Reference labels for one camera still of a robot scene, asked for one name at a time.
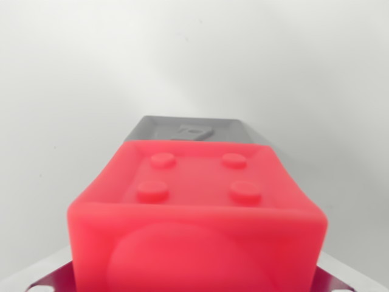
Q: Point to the gripper right finger with metal black pad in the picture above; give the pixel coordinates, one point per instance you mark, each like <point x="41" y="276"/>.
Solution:
<point x="331" y="280"/>

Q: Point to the gripper left finger with metal black pad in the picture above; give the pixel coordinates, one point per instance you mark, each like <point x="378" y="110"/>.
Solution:
<point x="54" y="277"/>

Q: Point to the red cube with four studs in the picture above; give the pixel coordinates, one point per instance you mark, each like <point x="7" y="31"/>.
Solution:
<point x="197" y="231"/>

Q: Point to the grey cube with embossed figure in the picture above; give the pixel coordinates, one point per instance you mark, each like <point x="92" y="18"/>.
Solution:
<point x="152" y="129"/>

